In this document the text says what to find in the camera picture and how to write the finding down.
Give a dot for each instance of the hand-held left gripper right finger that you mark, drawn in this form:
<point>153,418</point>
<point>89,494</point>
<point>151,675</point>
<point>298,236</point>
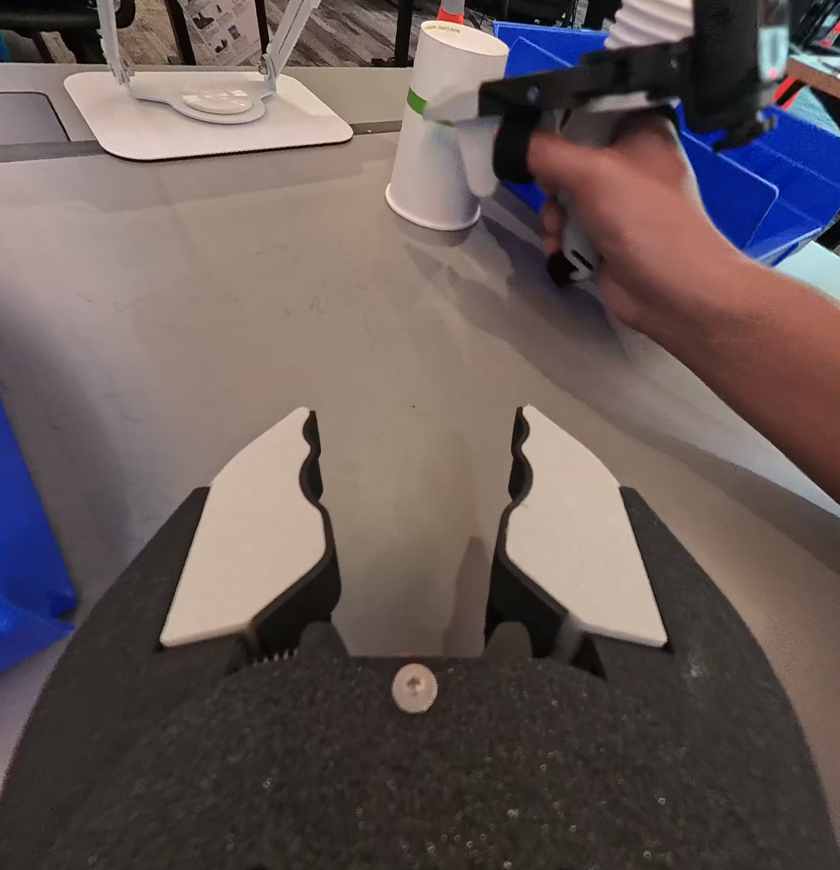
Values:
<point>576,550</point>

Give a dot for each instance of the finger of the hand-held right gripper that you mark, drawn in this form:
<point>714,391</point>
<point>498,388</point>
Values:
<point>454,109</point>

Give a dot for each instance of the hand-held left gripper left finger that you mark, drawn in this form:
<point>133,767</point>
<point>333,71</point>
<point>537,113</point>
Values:
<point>257,550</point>

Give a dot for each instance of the white paper cup green band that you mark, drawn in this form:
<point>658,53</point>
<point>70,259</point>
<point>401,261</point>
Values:
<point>427,177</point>

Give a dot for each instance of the stack of white paper cups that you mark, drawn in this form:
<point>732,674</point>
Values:
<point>648,24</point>

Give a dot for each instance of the blue plastic bin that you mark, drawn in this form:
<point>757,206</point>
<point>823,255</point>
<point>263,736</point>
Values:
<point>739,190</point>
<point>19,544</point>

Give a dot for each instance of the person's right forearm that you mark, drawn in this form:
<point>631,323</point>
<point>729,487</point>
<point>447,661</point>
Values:
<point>787,367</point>

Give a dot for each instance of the black pole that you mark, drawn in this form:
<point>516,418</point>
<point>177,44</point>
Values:
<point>403,30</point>

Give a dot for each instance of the wooden table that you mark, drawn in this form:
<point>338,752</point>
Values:
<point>821,75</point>

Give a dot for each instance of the orange traffic cone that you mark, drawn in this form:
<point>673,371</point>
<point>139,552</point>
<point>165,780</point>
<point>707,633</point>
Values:
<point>450,10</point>

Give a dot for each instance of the white sign stand base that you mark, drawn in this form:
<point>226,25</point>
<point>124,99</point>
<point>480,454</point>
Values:
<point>155,129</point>

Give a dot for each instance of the black office chair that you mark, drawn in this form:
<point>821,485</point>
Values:
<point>53,20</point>

